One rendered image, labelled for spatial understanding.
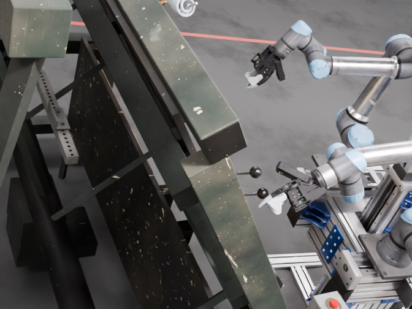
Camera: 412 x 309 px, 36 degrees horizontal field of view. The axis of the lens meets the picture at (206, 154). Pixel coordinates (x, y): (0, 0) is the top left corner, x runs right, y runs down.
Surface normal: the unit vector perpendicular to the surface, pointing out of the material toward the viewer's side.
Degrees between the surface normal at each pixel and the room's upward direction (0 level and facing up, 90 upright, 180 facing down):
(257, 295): 90
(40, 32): 90
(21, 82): 83
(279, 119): 0
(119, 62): 33
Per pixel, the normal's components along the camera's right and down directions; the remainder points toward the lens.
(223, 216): 0.39, 0.66
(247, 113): 0.27, -0.74
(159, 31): -0.25, -0.58
